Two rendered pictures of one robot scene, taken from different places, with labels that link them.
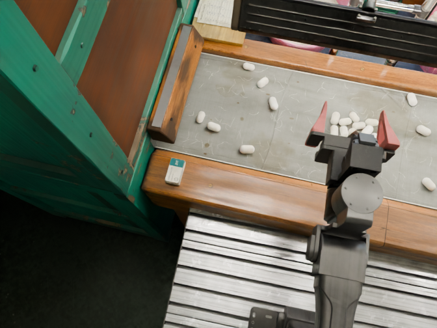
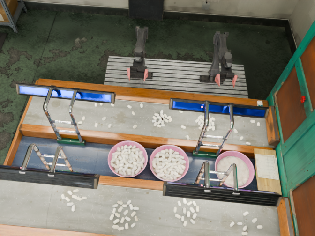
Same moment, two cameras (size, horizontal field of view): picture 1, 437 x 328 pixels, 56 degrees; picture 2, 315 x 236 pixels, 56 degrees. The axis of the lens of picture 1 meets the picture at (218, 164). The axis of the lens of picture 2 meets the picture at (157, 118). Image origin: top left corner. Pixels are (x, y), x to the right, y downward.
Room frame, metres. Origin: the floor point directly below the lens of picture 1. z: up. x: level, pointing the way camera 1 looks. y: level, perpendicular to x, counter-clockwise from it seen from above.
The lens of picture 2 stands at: (1.36, -1.05, 2.60)
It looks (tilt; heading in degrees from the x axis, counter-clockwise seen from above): 58 degrees down; 162
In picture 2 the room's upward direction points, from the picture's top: 5 degrees clockwise
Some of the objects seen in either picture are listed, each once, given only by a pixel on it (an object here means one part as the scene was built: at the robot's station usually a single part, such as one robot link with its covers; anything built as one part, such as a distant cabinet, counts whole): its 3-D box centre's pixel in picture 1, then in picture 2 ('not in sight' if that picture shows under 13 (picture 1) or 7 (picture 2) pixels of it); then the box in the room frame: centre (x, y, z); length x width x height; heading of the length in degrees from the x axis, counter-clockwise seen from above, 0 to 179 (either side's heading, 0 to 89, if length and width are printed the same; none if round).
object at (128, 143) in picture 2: not in sight; (128, 160); (0.53, -0.96, 0.72); 0.27 x 0.27 x 0.10
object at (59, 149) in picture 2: not in sight; (51, 173); (0.58, -1.43, 0.90); 0.20 x 0.19 x 0.45; 71
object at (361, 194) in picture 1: (345, 222); (226, 58); (0.09, -0.18, 1.12); 0.12 x 0.09 x 0.12; 164
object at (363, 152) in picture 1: (357, 159); (227, 67); (0.18, -0.21, 1.13); 0.07 x 0.06 x 0.11; 74
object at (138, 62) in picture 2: not in sight; (138, 61); (0.01, -0.78, 1.13); 0.07 x 0.06 x 0.11; 74
